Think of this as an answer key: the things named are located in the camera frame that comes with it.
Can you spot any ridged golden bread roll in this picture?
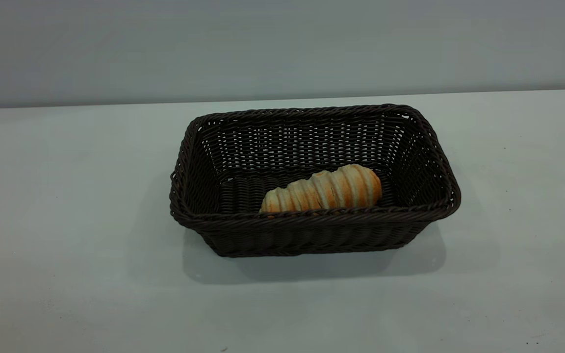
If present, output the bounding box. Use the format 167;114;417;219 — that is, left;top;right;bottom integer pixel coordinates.
260;164;383;215

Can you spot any dark brown wicker basket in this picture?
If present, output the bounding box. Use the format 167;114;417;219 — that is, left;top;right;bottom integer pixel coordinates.
169;103;462;258

